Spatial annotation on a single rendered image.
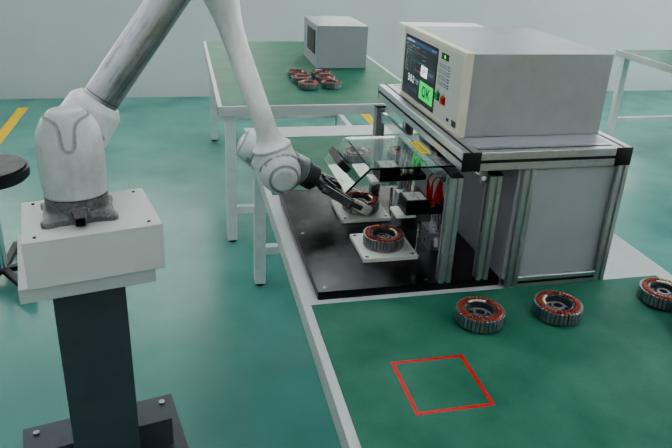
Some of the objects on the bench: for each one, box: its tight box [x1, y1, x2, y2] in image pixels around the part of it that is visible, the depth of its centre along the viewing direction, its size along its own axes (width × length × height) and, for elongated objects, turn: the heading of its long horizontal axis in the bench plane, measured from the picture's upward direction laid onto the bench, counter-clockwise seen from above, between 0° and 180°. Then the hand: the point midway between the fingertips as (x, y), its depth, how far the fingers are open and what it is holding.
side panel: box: [501, 165, 629, 288], centre depth 162 cm, size 28×3×32 cm, turn 97°
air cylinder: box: [420, 222, 441, 251], centre depth 179 cm, size 5×8×6 cm
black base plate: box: [279, 185, 499, 300], centre depth 189 cm, size 47×64×2 cm
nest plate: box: [331, 200, 391, 224], centre depth 198 cm, size 15×15×1 cm
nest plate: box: [350, 233, 418, 263], centre depth 177 cm, size 15×15×1 cm
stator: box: [532, 290, 584, 326], centre depth 153 cm, size 11×11×4 cm
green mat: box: [311, 275, 672, 448], centre depth 136 cm, size 94×61×1 cm, turn 97°
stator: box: [342, 191, 379, 215], centre depth 198 cm, size 11×11×4 cm
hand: (360, 201), depth 197 cm, fingers closed on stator, 11 cm apart
